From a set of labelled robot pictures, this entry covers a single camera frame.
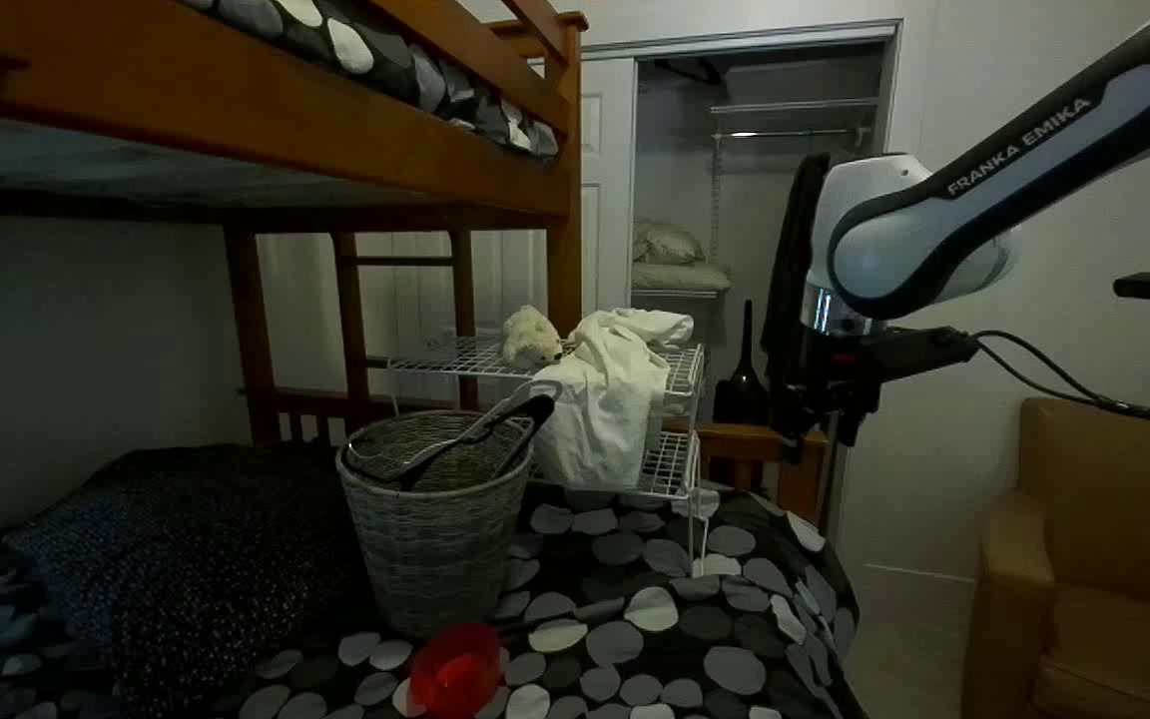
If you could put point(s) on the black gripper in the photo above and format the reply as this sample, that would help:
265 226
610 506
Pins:
831 365

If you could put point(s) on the pink bowl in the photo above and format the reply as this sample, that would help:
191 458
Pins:
457 667

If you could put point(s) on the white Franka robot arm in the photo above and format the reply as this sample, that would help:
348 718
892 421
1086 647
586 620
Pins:
1001 172

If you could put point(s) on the wooden side table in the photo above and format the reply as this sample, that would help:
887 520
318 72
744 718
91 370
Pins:
750 443

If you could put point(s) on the black bottle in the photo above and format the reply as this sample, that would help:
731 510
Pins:
740 394

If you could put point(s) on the black hanging garment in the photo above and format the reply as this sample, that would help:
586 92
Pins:
787 266

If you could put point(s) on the folded bedding on shelf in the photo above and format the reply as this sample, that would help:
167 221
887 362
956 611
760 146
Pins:
674 273

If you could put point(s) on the white crumpled cloth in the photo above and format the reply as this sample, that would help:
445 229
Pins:
602 399

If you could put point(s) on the grey pebble print duvet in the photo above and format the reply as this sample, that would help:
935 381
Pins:
680 624

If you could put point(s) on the white closet shelf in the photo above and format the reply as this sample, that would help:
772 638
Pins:
795 110

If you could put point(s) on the cream stuffed toy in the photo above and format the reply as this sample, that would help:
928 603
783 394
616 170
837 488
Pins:
527 338

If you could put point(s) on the tan armchair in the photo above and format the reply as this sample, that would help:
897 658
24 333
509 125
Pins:
1106 572

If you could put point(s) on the white panel door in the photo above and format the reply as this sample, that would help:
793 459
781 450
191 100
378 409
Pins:
610 172

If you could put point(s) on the dark slipper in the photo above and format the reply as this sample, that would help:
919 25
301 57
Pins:
489 426

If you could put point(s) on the grey wicker basket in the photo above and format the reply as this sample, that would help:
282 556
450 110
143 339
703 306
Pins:
438 551

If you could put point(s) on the pebble print bunk mattress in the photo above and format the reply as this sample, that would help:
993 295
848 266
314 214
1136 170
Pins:
378 52

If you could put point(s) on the dark speckled blanket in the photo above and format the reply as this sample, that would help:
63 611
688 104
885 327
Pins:
191 562

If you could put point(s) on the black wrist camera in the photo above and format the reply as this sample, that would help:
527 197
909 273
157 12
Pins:
928 354

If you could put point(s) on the wooden bunk bed frame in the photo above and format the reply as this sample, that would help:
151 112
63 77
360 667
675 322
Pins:
200 104

